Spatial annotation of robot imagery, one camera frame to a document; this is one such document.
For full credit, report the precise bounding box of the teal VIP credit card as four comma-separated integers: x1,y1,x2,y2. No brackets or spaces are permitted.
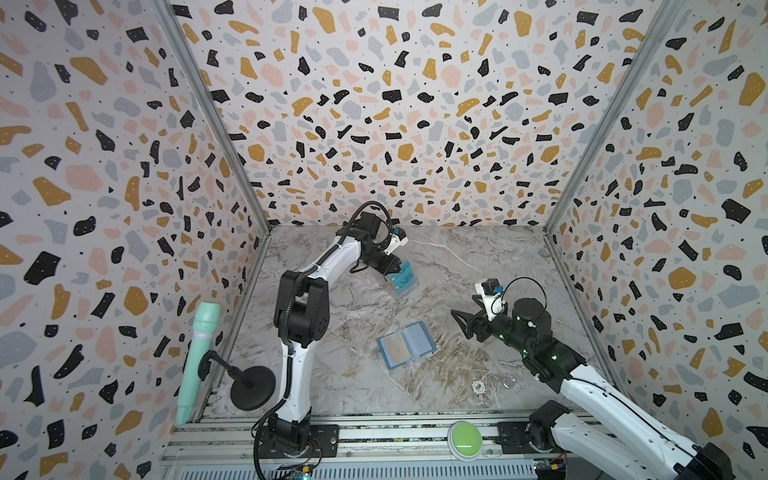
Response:
386,261,414,291

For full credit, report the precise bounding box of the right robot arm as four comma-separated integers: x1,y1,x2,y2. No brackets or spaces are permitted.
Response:
451,294,734,479

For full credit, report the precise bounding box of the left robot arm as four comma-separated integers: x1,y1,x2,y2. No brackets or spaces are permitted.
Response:
255,201,407,456

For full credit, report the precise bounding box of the white poker chip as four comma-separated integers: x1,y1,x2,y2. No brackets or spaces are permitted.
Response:
472,380,486,395

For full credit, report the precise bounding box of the green push button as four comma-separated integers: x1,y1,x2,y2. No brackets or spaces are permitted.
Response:
447,421,483,462

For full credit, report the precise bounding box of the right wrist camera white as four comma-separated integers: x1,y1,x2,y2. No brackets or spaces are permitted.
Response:
475,278,506,320

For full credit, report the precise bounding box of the left black corrugated cable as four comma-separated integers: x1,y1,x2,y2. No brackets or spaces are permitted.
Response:
251,200,397,480

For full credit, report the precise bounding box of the mint green cylinder handle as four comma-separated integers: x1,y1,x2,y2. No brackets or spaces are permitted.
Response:
175,302,221,426

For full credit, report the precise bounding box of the aluminium front rail frame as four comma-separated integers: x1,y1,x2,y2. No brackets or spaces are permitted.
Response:
157,410,601,480

